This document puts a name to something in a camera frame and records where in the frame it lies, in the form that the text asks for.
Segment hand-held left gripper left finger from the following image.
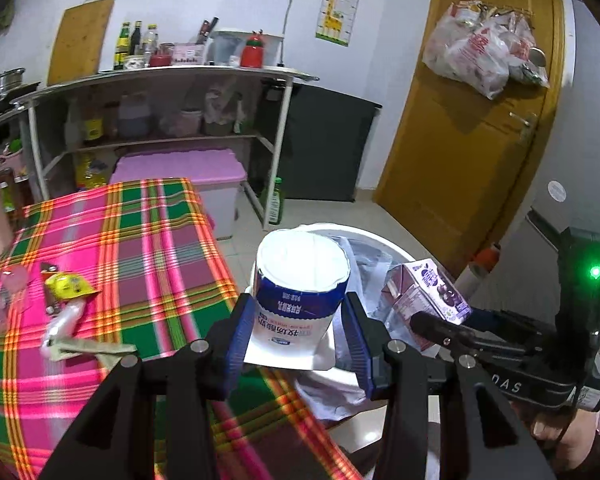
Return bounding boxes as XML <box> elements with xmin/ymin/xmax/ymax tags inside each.
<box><xmin>37</xmin><ymin>292</ymin><xmax>255</xmax><ymax>480</ymax></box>

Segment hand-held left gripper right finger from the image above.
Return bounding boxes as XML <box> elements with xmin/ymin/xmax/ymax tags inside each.
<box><xmin>341</xmin><ymin>291</ymin><xmax>556</xmax><ymax>480</ymax></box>

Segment knives in holder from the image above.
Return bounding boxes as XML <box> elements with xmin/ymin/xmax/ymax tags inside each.
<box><xmin>196</xmin><ymin>16</ymin><xmax>220</xmax><ymax>46</ymax></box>

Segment person's right hand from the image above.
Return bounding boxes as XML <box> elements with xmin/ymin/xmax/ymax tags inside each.
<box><xmin>529</xmin><ymin>409</ymin><xmax>600</xmax><ymax>462</ymax></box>

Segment hanging plastic bags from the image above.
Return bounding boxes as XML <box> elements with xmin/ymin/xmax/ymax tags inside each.
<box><xmin>422</xmin><ymin>0</ymin><xmax>551</xmax><ymax>100</ymax></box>

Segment clear plastic storage container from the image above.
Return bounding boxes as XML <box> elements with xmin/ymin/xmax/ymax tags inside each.
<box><xmin>207</xmin><ymin>30</ymin><xmax>286</xmax><ymax>68</ymax></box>

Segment purple milk carton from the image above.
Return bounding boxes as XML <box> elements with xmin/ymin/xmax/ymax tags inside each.
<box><xmin>382</xmin><ymin>258</ymin><xmax>473</xmax><ymax>353</ymax></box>

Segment white roll orange cap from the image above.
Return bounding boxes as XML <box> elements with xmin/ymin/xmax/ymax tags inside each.
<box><xmin>455</xmin><ymin>242</ymin><xmax>503</xmax><ymax>301</ymax></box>

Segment green glass sauce bottle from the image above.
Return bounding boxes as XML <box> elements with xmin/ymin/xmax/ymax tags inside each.
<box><xmin>113</xmin><ymin>21</ymin><xmax>132</xmax><ymax>71</ymax></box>

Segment giraffe wall poster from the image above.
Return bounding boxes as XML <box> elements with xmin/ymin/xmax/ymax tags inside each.
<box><xmin>316</xmin><ymin>0</ymin><xmax>367</xmax><ymax>47</ymax></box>

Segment white kitchen shelf unit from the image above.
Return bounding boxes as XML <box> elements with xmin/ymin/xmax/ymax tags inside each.
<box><xmin>10</xmin><ymin>65</ymin><xmax>320</xmax><ymax>226</ymax></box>

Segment white lined waste bin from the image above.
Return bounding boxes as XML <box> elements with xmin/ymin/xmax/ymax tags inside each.
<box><xmin>245</xmin><ymin>223</ymin><xmax>476</xmax><ymax>423</ymax></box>

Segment red water bottle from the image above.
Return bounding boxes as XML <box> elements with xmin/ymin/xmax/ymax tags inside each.
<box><xmin>240</xmin><ymin>30</ymin><xmax>266</xmax><ymax>68</ymax></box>

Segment yellow cooking oil bottle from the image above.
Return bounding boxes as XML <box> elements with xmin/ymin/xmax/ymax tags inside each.
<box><xmin>75</xmin><ymin>152</ymin><xmax>108</xmax><ymax>190</ymax></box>

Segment yellow snack wrapper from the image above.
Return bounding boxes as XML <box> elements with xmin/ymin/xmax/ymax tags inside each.
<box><xmin>42</xmin><ymin>269</ymin><xmax>101</xmax><ymax>306</ymax></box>

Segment pink shelf container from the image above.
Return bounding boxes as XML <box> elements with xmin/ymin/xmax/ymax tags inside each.
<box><xmin>180</xmin><ymin>109</ymin><xmax>203</xmax><ymax>136</ymax></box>

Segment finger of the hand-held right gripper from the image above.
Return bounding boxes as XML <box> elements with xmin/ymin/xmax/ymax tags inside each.
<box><xmin>467</xmin><ymin>308</ymin><xmax>557</xmax><ymax>350</ymax></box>
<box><xmin>410</xmin><ymin>311</ymin><xmax>487</xmax><ymax>361</ymax></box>

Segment pink green plaid tablecloth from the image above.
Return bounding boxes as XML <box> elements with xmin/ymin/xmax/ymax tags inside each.
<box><xmin>0</xmin><ymin>177</ymin><xmax>371</xmax><ymax>480</ymax></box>

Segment green floor bottle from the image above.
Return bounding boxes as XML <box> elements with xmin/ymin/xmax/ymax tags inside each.
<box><xmin>266</xmin><ymin>176</ymin><xmax>286</xmax><ymax>226</ymax></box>

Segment pink-lidded storage box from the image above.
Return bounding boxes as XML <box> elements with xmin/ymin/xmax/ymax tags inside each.
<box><xmin>111</xmin><ymin>149</ymin><xmax>247</xmax><ymax>241</ymax></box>

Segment brown snack wrapper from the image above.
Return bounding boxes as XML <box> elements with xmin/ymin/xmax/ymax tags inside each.
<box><xmin>41</xmin><ymin>262</ymin><xmax>62</xmax><ymax>317</ymax></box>

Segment clear plastic wrapper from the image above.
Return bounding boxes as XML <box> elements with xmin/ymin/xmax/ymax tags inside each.
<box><xmin>40</xmin><ymin>296</ymin><xmax>88</xmax><ymax>358</ymax></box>

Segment yellow wooden door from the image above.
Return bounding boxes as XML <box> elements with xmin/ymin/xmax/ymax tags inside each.
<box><xmin>375</xmin><ymin>0</ymin><xmax>566</xmax><ymax>281</ymax></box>

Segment wooden cutting board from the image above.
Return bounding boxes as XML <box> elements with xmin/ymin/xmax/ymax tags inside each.
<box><xmin>46</xmin><ymin>0</ymin><xmax>116</xmax><ymax>86</ymax></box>

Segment pink plastic basin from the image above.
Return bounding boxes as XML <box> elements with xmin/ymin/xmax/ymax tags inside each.
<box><xmin>0</xmin><ymin>142</ymin><xmax>28</xmax><ymax>181</ymax></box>

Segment crumpled shelf plastic bag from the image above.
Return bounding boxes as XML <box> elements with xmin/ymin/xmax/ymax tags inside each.
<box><xmin>203</xmin><ymin>87</ymin><xmax>243</xmax><ymax>133</ymax></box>

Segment white blue yogurt cup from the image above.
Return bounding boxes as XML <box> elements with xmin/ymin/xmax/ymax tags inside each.
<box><xmin>243</xmin><ymin>227</ymin><xmax>352</xmax><ymax>372</ymax></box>

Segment pink rectangular box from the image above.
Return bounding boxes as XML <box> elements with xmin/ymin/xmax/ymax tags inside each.
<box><xmin>171</xmin><ymin>42</ymin><xmax>206</xmax><ymax>66</ymax></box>

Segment metal door handle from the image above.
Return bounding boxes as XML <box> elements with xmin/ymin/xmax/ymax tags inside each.
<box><xmin>510</xmin><ymin>111</ymin><xmax>537</xmax><ymax>146</ymax></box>

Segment black cabinet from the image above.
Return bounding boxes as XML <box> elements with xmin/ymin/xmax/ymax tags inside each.
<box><xmin>257</xmin><ymin>82</ymin><xmax>382</xmax><ymax>203</ymax></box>

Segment yellow-label shelf bottle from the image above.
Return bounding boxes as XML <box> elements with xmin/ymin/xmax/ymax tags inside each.
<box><xmin>82</xmin><ymin>105</ymin><xmax>104</xmax><ymax>142</ymax></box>

